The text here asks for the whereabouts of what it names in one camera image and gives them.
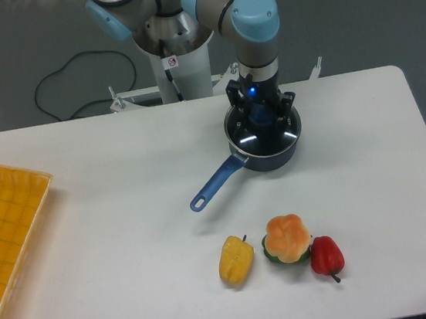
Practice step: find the dark blue saucepan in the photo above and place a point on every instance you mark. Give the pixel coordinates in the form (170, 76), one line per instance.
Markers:
(233, 163)

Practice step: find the yellow woven basket tray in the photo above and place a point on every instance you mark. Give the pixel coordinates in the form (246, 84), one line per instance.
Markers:
(22, 195)

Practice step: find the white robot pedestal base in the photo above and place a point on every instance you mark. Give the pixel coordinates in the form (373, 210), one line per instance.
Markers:
(175, 36)

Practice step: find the yellow toy bell pepper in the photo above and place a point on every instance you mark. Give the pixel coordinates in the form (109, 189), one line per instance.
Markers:
(236, 260)

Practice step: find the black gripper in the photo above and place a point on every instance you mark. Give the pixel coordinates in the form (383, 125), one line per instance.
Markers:
(258, 92)

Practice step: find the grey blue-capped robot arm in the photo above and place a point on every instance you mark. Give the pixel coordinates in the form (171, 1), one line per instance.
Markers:
(253, 25)

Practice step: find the glass lid with blue knob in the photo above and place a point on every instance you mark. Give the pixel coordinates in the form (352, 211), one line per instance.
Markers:
(260, 132)

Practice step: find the red toy bell pepper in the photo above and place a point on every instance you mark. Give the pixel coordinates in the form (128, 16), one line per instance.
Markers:
(326, 257)

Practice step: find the orange toy flower vegetable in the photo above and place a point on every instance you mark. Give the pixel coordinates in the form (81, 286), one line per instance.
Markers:
(287, 240)

